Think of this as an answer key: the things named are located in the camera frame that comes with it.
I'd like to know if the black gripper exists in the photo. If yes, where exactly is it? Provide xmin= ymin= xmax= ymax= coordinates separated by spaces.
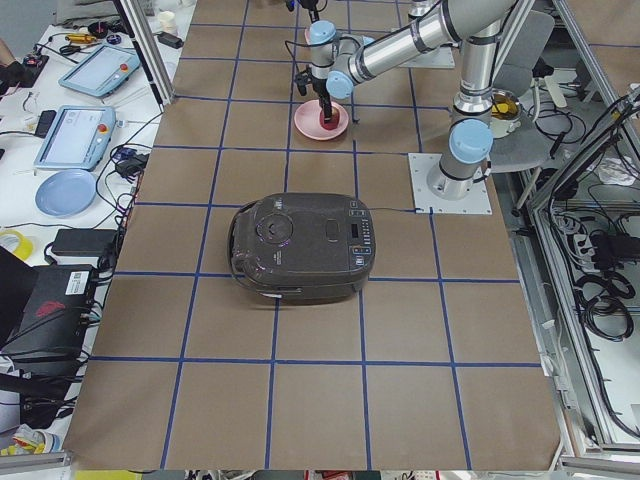
xmin=294 ymin=64 xmax=334 ymax=125

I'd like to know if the red apple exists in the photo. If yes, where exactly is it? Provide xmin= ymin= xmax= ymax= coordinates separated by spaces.
xmin=320 ymin=107 xmax=340 ymax=131

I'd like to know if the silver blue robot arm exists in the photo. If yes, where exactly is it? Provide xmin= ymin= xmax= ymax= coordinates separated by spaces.
xmin=293 ymin=1 xmax=516 ymax=189

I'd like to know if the pink plate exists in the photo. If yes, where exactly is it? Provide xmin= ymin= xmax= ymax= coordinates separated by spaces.
xmin=294 ymin=100 xmax=349 ymax=141

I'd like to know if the shiny steel bowl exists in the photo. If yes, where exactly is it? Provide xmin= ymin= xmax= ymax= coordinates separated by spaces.
xmin=490 ymin=89 xmax=522 ymax=139

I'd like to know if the light blue plate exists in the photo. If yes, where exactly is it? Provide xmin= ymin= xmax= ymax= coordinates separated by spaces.
xmin=35 ymin=169 xmax=96 ymax=217

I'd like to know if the black rice cooker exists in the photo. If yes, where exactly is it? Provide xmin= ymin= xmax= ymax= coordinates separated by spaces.
xmin=227 ymin=192 xmax=376 ymax=301

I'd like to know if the black power adapter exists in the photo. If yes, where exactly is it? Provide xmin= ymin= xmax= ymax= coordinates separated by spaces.
xmin=156 ymin=31 xmax=184 ymax=49

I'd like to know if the grey office chair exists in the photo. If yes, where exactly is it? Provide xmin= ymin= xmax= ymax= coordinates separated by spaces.
xmin=485 ymin=9 xmax=566 ymax=174

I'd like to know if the upper teach pendant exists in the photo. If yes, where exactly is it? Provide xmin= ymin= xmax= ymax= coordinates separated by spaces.
xmin=58 ymin=45 xmax=141 ymax=98

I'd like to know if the teach pendant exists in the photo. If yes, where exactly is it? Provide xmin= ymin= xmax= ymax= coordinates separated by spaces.
xmin=33 ymin=105 xmax=116 ymax=170
xmin=58 ymin=45 xmax=141 ymax=98

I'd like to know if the lower teach pendant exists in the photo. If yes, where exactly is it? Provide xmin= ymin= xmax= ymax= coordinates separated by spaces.
xmin=33 ymin=105 xmax=116 ymax=170

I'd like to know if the black power brick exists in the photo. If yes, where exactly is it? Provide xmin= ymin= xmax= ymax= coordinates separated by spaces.
xmin=51 ymin=229 xmax=116 ymax=257

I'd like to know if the yellow tape roll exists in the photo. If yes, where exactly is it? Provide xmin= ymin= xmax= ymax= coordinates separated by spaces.
xmin=0 ymin=229 xmax=34 ymax=261

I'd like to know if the black computer box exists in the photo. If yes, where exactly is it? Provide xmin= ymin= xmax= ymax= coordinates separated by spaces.
xmin=1 ymin=264 xmax=97 ymax=363

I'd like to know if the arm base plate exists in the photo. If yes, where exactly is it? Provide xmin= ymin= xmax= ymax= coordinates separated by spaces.
xmin=408 ymin=153 xmax=492 ymax=215
xmin=401 ymin=45 xmax=455 ymax=69

